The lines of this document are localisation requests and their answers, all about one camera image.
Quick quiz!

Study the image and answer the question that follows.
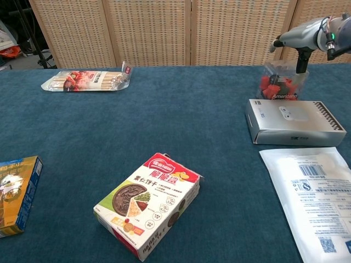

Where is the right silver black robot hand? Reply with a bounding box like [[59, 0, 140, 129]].
[[269, 18, 323, 75]]

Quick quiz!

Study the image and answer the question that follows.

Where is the transparent box of red capsules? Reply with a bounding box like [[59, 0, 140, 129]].
[[256, 61, 310, 101]]

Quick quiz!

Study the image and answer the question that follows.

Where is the white earbuds box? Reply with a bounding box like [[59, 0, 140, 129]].
[[245, 98, 347, 145]]

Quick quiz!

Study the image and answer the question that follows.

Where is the red white biscuit box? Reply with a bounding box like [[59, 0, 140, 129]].
[[93, 152, 205, 261]]

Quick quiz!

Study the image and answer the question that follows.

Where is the yellow blue snack box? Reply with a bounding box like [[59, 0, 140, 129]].
[[0, 155, 44, 238]]

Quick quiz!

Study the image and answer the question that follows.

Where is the wicker folding screen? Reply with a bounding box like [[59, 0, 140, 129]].
[[29, 0, 351, 69]]

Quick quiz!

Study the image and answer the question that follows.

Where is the white plastic pouch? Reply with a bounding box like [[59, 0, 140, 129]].
[[259, 147, 351, 263]]

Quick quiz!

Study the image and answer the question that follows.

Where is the blue table cloth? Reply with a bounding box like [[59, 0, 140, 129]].
[[0, 65, 351, 263]]

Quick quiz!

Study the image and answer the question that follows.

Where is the biscuit stick packet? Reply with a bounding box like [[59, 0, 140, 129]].
[[41, 62, 133, 93]]

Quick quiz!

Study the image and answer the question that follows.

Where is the black tripod stand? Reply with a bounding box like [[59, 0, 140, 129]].
[[16, 0, 57, 69]]

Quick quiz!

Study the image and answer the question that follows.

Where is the orange plastic bag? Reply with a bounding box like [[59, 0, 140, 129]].
[[0, 45, 21, 58]]

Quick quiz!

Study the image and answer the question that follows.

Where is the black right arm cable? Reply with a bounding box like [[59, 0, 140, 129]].
[[327, 41, 351, 60]]

